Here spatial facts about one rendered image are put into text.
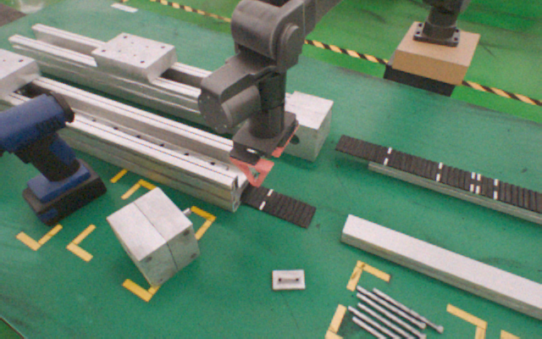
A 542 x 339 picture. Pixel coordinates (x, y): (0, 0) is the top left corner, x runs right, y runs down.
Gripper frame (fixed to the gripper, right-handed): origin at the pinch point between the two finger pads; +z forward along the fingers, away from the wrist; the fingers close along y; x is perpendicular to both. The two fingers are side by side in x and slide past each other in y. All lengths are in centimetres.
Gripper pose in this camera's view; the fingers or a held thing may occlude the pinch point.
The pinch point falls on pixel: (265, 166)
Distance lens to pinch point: 60.7
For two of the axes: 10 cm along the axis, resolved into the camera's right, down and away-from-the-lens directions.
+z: -0.1, 7.1, 7.0
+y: -4.3, 6.3, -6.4
